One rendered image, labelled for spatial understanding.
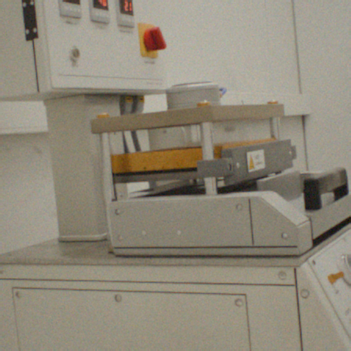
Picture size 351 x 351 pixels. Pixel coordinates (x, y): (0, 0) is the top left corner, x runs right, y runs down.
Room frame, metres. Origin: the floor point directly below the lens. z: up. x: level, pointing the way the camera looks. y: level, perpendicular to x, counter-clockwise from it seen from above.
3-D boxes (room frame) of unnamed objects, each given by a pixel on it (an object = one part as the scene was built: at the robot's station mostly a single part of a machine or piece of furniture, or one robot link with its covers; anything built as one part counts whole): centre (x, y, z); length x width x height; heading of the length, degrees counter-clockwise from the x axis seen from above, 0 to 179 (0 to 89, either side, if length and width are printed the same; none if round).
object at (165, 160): (0.99, -0.04, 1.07); 0.22 x 0.17 x 0.10; 152
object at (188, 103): (1.01, -0.02, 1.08); 0.31 x 0.24 x 0.13; 152
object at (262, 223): (0.83, -0.03, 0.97); 0.25 x 0.05 x 0.07; 62
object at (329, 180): (0.89, -0.20, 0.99); 0.15 x 0.02 x 0.04; 152
